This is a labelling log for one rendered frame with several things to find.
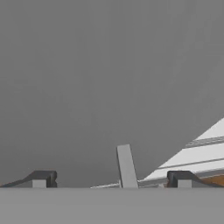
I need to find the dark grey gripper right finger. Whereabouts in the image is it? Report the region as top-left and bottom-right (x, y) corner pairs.
(166, 170), (224, 188)

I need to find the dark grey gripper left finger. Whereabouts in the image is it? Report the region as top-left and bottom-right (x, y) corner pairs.
(0, 170), (58, 188)

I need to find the grey fridge door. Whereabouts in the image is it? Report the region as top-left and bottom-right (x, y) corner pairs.
(0, 0), (224, 188)

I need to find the grey fridge door handle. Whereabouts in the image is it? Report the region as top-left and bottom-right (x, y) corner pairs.
(115, 143), (140, 189)

